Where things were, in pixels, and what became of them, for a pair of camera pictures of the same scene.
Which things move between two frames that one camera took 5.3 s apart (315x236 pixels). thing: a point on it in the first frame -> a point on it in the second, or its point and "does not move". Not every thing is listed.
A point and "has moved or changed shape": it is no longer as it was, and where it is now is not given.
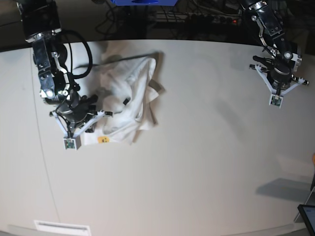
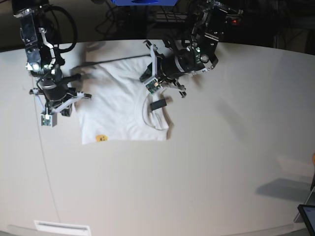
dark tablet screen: [308, 213] does not move
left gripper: [77, 111] -> [55, 89]
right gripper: [279, 73] -> [175, 60]
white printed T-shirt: [124, 82] has moved or changed shape
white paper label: [62, 228] does not move
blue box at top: [144, 3] does not move
